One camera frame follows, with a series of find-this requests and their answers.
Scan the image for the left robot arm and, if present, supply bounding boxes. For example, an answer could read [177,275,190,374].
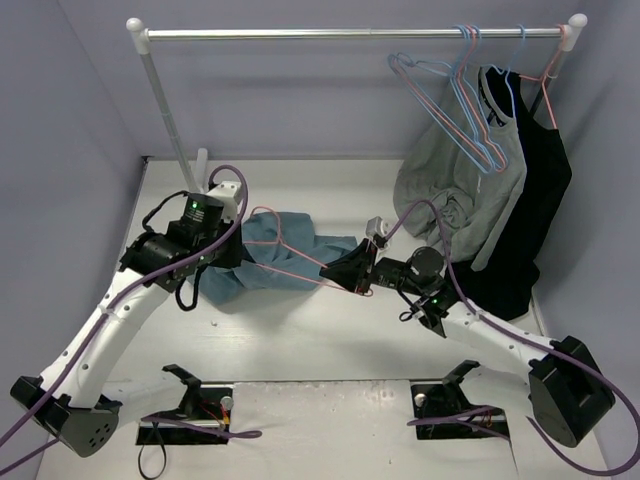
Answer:
[1,189,248,457]

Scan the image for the pink hanger at rack end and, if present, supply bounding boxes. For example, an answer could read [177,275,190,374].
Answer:
[520,24,572,130]

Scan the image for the black looped cable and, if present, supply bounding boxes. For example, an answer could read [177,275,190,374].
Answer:
[137,419,171,479]

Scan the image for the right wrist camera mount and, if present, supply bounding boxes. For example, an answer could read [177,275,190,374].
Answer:
[365,216,389,251]

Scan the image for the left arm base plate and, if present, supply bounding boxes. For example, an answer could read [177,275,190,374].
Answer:
[135,364,234,446]

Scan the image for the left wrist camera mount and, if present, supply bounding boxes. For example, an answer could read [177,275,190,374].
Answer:
[206,181,244,223]

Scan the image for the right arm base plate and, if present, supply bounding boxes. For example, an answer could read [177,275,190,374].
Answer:
[410,360,510,441]

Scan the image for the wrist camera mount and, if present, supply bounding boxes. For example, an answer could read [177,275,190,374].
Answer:
[206,181,244,223]
[365,216,389,251]

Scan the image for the pink wire hanger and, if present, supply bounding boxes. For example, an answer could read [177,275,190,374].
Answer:
[242,205,359,292]
[394,23,509,174]

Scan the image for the white metal clothes rack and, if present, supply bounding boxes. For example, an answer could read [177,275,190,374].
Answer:
[126,13,588,191]

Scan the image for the black tank top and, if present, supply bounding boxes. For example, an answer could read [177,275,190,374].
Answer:
[453,68,572,321]

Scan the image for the blue hanger holding tank top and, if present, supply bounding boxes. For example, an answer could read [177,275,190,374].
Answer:
[487,22,529,119]

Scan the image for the blue t shirt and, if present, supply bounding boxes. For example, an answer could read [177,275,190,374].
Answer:
[199,207,358,306]

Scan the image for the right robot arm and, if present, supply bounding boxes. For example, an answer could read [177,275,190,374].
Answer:
[320,240,615,448]

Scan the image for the grey sweatshirt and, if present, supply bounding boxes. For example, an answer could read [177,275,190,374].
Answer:
[393,65,527,271]

